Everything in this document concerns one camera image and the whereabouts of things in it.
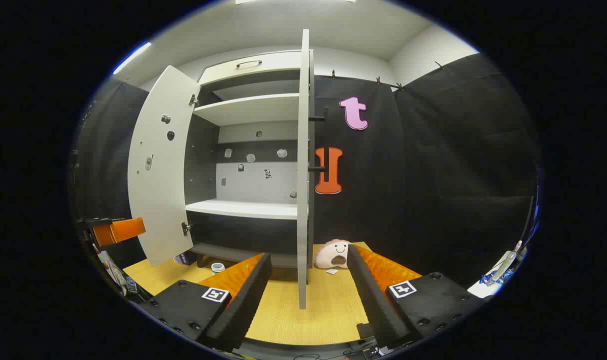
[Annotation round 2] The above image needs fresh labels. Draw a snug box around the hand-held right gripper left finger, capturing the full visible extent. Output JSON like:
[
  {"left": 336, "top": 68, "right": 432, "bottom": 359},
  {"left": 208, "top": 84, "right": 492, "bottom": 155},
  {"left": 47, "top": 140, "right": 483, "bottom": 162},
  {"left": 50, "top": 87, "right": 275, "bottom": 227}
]
[{"left": 127, "top": 252, "right": 273, "bottom": 353}]

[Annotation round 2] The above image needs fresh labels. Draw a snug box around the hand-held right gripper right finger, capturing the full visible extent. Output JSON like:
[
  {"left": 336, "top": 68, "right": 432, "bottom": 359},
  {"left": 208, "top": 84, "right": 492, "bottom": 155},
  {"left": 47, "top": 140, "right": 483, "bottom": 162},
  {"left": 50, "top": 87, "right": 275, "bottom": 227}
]
[{"left": 347, "top": 244, "right": 487, "bottom": 350}]

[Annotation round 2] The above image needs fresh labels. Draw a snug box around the white cabinet door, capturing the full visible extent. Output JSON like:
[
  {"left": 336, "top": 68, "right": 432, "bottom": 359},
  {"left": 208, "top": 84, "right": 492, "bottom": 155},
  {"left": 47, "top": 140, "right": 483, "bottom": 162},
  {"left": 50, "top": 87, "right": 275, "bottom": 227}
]
[
  {"left": 127, "top": 65, "right": 202, "bottom": 267},
  {"left": 296, "top": 28, "right": 315, "bottom": 310}
]

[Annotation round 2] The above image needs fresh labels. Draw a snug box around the pink plush toy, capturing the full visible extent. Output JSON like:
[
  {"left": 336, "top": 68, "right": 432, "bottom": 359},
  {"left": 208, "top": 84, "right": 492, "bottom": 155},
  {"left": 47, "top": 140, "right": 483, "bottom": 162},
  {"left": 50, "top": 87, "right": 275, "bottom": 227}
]
[{"left": 315, "top": 239, "right": 354, "bottom": 270}]

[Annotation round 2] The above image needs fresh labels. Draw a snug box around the white cabinet shelf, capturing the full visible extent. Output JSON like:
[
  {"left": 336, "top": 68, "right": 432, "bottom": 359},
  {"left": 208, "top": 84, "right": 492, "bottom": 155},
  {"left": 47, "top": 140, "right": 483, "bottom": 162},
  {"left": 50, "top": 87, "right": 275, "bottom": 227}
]
[
  {"left": 193, "top": 93, "right": 300, "bottom": 127},
  {"left": 186, "top": 199, "right": 299, "bottom": 221}
]

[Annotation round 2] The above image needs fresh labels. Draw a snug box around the white cabinet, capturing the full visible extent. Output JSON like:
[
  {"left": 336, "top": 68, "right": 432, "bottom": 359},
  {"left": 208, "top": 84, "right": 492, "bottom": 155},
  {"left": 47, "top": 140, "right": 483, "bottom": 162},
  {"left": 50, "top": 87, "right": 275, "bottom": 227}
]
[{"left": 183, "top": 49, "right": 315, "bottom": 269}]

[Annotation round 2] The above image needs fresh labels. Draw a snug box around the black backdrop cloth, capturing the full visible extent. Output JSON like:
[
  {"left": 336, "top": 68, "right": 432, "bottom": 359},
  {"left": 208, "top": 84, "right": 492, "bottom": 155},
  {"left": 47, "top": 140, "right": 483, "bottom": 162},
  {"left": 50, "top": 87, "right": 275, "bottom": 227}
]
[{"left": 71, "top": 52, "right": 539, "bottom": 296}]

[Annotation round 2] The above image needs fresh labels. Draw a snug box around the black door handle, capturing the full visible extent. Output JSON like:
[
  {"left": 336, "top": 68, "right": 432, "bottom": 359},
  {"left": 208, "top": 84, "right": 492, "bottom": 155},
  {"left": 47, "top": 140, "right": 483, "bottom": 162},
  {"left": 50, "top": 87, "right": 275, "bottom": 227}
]
[{"left": 307, "top": 106, "right": 330, "bottom": 174}]

